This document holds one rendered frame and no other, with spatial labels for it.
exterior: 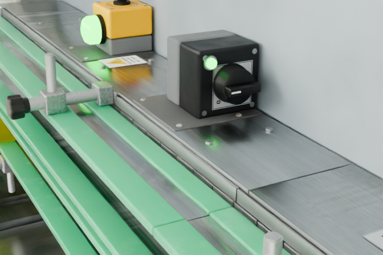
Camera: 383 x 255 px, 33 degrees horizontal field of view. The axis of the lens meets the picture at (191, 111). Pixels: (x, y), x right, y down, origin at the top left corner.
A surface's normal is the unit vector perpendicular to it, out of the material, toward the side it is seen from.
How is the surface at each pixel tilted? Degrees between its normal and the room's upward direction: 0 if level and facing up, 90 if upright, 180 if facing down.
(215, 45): 90
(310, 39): 0
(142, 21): 90
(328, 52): 0
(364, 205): 90
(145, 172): 90
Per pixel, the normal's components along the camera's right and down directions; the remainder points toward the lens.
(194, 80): -0.88, 0.16
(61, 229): 0.01, -0.93
